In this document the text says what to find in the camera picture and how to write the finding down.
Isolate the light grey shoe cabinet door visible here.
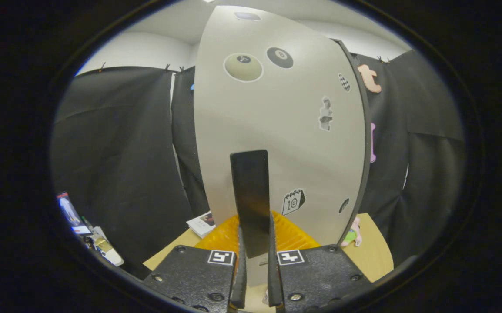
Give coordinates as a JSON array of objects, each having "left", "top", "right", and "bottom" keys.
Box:
[{"left": 194, "top": 5, "right": 368, "bottom": 287}]

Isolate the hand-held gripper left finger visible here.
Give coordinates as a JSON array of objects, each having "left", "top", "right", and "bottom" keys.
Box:
[{"left": 143, "top": 214, "right": 248, "bottom": 313}]

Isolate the black backdrop cloth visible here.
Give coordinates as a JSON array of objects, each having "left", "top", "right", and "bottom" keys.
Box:
[{"left": 51, "top": 50, "right": 467, "bottom": 279}]

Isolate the white book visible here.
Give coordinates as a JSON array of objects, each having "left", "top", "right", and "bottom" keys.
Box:
[{"left": 186, "top": 211, "right": 217, "bottom": 239}]

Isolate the white and gold object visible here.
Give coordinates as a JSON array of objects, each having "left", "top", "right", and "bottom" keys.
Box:
[{"left": 82, "top": 217, "right": 124, "bottom": 267}]

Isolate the pink and green plush toy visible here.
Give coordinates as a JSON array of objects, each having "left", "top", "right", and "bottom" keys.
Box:
[{"left": 341, "top": 216, "right": 363, "bottom": 248}]

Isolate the grey shoe cabinet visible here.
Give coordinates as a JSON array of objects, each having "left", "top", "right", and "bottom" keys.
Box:
[{"left": 333, "top": 38, "right": 372, "bottom": 246}]

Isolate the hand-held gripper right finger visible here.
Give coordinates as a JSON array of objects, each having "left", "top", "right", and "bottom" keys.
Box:
[{"left": 268, "top": 211, "right": 372, "bottom": 313}]

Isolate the lit device screen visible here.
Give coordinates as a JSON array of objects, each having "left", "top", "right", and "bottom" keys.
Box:
[{"left": 57, "top": 192, "right": 82, "bottom": 236}]

